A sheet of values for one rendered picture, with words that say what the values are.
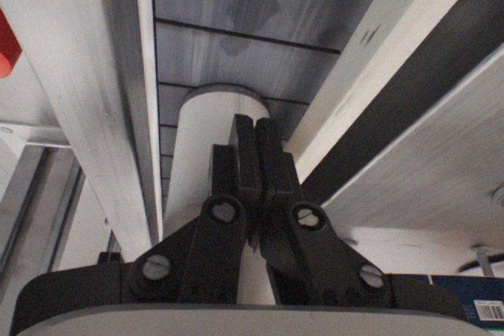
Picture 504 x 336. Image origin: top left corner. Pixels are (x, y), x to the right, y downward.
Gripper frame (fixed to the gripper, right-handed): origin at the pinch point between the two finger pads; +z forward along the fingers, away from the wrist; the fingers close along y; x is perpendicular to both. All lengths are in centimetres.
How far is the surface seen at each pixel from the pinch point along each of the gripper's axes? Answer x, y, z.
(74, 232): -44, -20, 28
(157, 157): -8.4, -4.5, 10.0
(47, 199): -15.7, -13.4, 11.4
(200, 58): 1.4, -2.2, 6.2
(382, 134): -3.5, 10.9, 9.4
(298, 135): -1.2, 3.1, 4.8
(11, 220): -16.3, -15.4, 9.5
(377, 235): -21.8, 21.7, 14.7
